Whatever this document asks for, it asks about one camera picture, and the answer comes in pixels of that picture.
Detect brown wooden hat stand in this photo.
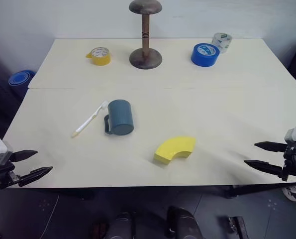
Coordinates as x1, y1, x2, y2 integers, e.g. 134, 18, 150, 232
128, 0, 163, 70

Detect dark teal plastic mug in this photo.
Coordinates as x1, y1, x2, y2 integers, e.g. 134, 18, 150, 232
103, 99, 134, 136

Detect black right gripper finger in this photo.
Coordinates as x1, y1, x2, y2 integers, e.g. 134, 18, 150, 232
244, 159, 284, 178
254, 141, 288, 153

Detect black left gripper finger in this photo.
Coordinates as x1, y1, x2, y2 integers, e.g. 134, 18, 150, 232
10, 149, 39, 164
18, 166, 54, 188

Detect blue tape roll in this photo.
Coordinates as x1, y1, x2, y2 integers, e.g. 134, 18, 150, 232
190, 42, 220, 68

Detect yellow curved box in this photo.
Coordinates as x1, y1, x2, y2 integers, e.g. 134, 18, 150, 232
154, 135, 197, 166

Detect dark rounded robot leg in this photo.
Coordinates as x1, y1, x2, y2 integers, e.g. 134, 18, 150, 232
164, 206, 203, 239
105, 211, 136, 239

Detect clear tape roll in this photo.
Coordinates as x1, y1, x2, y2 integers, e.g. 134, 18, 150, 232
211, 32, 233, 54

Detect white caster wheel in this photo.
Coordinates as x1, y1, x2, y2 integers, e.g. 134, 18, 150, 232
281, 184, 296, 203

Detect white yellow toothbrush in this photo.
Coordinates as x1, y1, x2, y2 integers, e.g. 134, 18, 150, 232
71, 100, 109, 138

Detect yellow tape roll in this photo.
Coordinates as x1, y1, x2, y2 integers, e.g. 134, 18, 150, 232
85, 47, 111, 67

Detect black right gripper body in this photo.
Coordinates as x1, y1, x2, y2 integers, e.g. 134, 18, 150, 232
281, 142, 296, 182

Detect black table frame bar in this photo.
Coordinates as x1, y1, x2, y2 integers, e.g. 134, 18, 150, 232
222, 182, 296, 199

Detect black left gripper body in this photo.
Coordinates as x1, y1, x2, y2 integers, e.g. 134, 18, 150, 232
0, 150, 21, 190

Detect blue plastic stacked basins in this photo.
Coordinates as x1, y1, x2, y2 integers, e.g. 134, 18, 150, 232
8, 70, 37, 87

